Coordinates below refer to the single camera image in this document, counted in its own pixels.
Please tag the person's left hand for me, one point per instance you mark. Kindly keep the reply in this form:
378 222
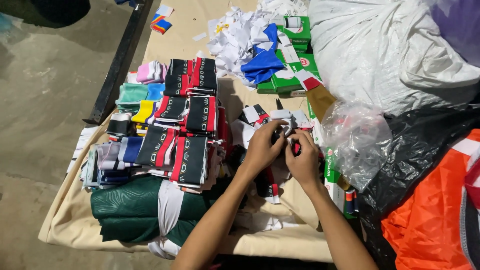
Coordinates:
262 148

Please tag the person's right hand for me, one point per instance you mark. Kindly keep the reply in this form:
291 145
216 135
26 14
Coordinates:
305 161

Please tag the person's right fingers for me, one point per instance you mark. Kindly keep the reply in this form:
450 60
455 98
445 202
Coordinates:
302 138

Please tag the person's left fingers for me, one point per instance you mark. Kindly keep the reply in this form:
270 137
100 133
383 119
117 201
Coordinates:
278 129

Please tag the white black fabric strip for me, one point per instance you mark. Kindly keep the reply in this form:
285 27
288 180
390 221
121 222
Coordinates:
288 117

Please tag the black scissors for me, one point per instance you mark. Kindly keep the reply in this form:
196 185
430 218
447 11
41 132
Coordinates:
279 104

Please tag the mustard fabric piece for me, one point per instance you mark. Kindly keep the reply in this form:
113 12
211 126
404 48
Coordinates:
320 101

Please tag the green thread box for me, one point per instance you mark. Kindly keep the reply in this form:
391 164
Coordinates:
287 80
309 63
298 30

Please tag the clear plastic bag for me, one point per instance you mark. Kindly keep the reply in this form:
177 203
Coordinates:
356 142

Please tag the red white fabric strip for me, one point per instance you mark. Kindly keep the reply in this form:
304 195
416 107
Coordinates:
308 79

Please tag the blue fabric piece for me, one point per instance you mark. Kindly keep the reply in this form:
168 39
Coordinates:
262 62

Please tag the stacks of black red strips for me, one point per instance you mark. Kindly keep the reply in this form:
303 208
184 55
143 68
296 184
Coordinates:
187 150

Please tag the heap of white paper scraps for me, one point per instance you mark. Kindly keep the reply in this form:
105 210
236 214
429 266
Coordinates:
236 41

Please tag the black plastic bag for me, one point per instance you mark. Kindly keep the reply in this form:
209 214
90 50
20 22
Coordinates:
416 150

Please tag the white woven sack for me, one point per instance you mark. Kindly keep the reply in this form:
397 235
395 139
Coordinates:
375 48

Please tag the white paper scrap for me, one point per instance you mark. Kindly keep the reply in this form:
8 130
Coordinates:
199 36

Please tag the light blue fabric stack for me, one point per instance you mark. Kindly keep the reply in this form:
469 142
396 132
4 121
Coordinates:
155 91

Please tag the beige table cloth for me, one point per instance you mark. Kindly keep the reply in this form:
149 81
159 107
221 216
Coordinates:
176 41

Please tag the white fabric band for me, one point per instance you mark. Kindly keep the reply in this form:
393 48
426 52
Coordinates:
168 210

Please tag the yellow blue fabric stack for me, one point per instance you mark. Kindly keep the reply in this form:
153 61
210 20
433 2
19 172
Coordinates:
143 111

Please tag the pink fabric stack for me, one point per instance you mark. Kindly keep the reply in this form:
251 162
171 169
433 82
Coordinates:
150 72

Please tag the orange fabric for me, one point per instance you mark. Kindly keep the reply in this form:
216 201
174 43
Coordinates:
427 217

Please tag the teal fabric stack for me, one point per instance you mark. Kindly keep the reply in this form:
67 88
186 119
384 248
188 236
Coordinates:
131 95

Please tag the blue white fabric stack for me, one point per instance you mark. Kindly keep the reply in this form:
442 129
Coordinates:
125 150

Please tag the multicoloured fabric piece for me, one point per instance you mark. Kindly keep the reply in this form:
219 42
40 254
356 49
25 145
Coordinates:
161 23

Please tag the black white fabric stack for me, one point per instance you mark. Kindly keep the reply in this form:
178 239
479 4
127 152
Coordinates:
119 123

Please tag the dark green fabric bundle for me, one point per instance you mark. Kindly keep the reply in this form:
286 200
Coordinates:
127 210

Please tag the black metal bar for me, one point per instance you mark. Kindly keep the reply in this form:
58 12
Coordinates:
120 60

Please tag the pale grey fabric stack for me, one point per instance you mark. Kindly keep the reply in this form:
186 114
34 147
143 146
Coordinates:
101 172

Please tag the grey red garment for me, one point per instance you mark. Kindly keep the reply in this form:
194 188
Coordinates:
471 210

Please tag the purple fabric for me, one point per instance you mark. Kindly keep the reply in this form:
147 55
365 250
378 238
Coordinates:
459 26

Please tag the dark bag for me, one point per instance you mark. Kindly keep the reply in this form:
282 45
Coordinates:
62 13

